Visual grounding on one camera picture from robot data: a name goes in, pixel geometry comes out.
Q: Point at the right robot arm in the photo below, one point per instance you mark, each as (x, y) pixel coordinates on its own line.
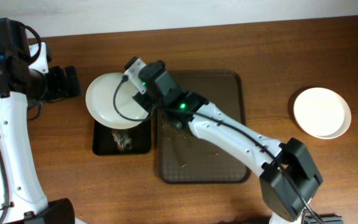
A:
(288, 176)

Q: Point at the large brown tray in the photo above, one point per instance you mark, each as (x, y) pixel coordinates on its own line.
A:
(185, 159)

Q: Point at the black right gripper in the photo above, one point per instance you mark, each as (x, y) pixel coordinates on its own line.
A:
(142, 100)

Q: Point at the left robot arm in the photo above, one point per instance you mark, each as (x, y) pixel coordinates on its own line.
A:
(22, 86)

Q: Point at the pale green plate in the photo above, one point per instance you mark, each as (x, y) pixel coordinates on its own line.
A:
(113, 106)

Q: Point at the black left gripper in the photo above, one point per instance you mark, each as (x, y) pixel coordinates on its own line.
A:
(59, 82)

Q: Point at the cream plate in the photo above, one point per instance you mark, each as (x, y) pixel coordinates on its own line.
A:
(322, 113)

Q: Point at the small black tray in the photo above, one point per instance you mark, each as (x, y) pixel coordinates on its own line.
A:
(113, 142)

